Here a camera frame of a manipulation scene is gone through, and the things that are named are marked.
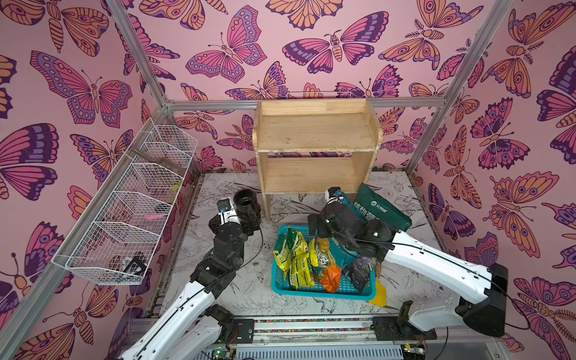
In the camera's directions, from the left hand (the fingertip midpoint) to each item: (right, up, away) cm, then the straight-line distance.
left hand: (241, 207), depth 74 cm
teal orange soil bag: (+30, -16, +1) cm, 34 cm away
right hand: (+25, -4, -2) cm, 25 cm away
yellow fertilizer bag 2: (+21, -18, +5) cm, 28 cm away
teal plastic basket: (+13, -29, +8) cm, 33 cm away
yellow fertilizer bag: (+13, -17, +4) cm, 22 cm away
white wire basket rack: (-34, -10, -8) cm, 36 cm away
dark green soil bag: (+44, +1, +3) cm, 44 cm away
